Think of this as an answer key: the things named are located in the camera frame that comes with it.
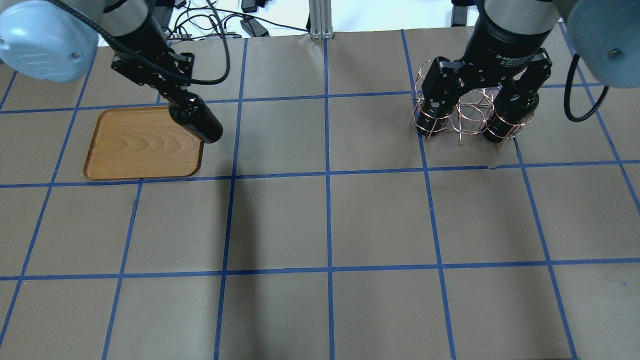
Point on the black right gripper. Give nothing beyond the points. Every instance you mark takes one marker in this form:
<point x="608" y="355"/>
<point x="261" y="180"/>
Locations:
<point x="500" y="49"/>

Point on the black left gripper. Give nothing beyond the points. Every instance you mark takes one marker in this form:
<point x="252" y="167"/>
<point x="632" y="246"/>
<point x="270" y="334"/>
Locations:
<point x="134" y="39"/>

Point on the dark wine bottle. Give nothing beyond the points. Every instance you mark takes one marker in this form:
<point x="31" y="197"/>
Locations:
<point x="192" y="113"/>
<point x="432" y="117"/>
<point x="509" y="114"/>

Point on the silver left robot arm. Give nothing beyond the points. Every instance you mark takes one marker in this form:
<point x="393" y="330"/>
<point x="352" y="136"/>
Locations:
<point x="61" y="72"/>

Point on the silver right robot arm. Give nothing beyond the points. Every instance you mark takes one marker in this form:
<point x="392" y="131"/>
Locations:
<point x="603" y="33"/>

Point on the wooden tray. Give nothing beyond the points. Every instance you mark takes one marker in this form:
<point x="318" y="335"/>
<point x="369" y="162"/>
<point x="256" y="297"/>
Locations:
<point x="141" y="143"/>

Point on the black power adapter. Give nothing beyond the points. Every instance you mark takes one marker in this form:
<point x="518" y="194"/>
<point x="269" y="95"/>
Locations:
<point x="253" y="27"/>

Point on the copper wire bottle basket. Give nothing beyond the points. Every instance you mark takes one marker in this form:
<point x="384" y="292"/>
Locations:
<point x="470" y="113"/>

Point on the aluminium frame post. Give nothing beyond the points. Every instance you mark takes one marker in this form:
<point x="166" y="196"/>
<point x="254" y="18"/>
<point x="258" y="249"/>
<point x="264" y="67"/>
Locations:
<point x="320" y="15"/>

